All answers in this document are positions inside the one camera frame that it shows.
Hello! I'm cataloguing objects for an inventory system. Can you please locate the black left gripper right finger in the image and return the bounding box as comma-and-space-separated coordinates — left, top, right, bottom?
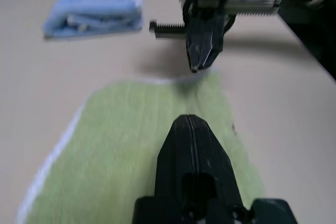
189, 114, 245, 209

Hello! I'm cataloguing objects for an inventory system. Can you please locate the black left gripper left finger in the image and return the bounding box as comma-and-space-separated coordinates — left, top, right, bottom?
154, 114, 196, 198

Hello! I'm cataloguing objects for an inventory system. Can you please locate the green towel with white trim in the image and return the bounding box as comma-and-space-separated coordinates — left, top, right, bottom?
15, 68, 266, 224

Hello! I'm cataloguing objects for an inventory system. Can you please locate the folded light blue towel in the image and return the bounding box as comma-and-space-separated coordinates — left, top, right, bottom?
41, 0, 144, 40

